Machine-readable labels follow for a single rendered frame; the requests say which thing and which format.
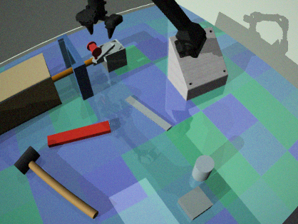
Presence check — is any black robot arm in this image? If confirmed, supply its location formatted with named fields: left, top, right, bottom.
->
left=78, top=0, right=207, bottom=58

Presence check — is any black-headed mallet with wooden handle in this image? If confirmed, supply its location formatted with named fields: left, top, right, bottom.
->
left=14, top=146, right=98, bottom=219

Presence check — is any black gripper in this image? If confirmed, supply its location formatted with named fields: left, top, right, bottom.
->
left=76, top=0, right=123, bottom=39

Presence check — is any grey flat bar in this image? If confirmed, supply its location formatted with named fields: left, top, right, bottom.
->
left=125, top=96, right=172, bottom=131

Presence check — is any grey cylinder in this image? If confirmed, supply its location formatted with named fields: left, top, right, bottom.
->
left=192, top=155, right=215, bottom=182

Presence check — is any red flat bar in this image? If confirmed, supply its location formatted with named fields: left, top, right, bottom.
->
left=47, top=121, right=111, bottom=148

